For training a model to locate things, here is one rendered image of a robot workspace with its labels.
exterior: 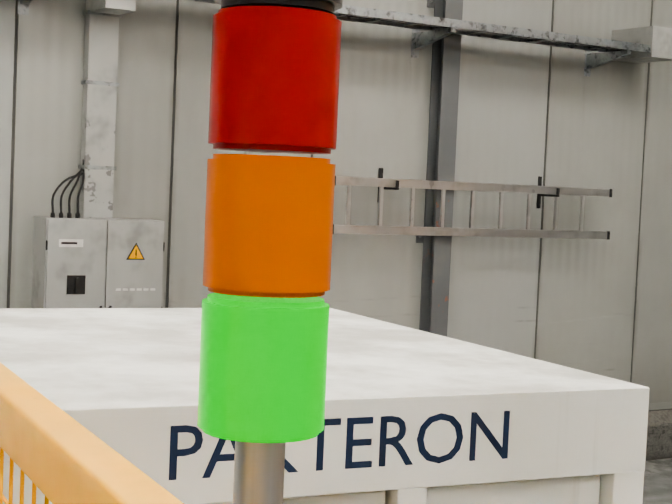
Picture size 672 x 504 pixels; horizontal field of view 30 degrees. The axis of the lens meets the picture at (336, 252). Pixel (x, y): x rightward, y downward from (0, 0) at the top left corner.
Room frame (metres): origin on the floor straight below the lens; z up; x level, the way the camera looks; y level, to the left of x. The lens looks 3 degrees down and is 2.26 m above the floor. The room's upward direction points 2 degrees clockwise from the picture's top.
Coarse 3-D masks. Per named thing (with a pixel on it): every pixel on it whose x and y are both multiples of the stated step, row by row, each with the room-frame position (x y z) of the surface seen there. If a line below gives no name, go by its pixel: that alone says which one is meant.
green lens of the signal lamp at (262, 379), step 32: (224, 320) 0.47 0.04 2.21; (256, 320) 0.46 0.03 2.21; (288, 320) 0.47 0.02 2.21; (320, 320) 0.48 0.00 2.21; (224, 352) 0.47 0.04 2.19; (256, 352) 0.47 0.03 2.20; (288, 352) 0.47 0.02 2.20; (320, 352) 0.48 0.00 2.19; (224, 384) 0.47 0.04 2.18; (256, 384) 0.47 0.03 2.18; (288, 384) 0.47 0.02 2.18; (320, 384) 0.48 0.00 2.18; (224, 416) 0.47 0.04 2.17; (256, 416) 0.47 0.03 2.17; (288, 416) 0.47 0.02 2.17; (320, 416) 0.48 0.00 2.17
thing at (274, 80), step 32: (224, 32) 0.47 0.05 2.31; (256, 32) 0.47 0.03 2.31; (288, 32) 0.47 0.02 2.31; (320, 32) 0.47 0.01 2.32; (224, 64) 0.47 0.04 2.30; (256, 64) 0.47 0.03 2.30; (288, 64) 0.47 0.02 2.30; (320, 64) 0.47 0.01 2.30; (224, 96) 0.47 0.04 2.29; (256, 96) 0.47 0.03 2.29; (288, 96) 0.47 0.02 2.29; (320, 96) 0.47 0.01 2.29; (224, 128) 0.47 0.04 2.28; (256, 128) 0.47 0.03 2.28; (288, 128) 0.47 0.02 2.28; (320, 128) 0.47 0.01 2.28
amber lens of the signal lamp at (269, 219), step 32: (224, 160) 0.47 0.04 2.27; (256, 160) 0.47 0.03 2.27; (288, 160) 0.47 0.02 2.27; (320, 160) 0.48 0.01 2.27; (224, 192) 0.47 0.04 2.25; (256, 192) 0.47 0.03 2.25; (288, 192) 0.47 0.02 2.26; (320, 192) 0.48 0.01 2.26; (224, 224) 0.47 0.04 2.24; (256, 224) 0.47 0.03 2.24; (288, 224) 0.47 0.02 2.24; (320, 224) 0.48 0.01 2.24; (224, 256) 0.47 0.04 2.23; (256, 256) 0.47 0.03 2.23; (288, 256) 0.47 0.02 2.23; (320, 256) 0.48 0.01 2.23; (224, 288) 0.47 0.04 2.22; (256, 288) 0.47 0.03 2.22; (288, 288) 0.47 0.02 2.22; (320, 288) 0.48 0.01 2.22
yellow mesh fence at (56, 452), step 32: (0, 384) 0.93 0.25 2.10; (0, 416) 0.89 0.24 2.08; (32, 416) 0.81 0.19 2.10; (64, 416) 0.82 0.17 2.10; (0, 448) 0.98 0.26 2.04; (32, 448) 0.79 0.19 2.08; (64, 448) 0.72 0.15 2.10; (96, 448) 0.72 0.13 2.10; (0, 480) 0.98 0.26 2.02; (32, 480) 0.79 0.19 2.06; (64, 480) 0.71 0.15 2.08; (96, 480) 0.65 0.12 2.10; (128, 480) 0.65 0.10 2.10
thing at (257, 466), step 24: (216, 0) 0.49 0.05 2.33; (240, 0) 0.47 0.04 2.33; (264, 0) 0.47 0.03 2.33; (288, 0) 0.47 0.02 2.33; (312, 0) 0.47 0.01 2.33; (336, 0) 0.48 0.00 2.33; (240, 456) 0.48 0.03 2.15; (264, 456) 0.48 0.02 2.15; (240, 480) 0.48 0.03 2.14; (264, 480) 0.48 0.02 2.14
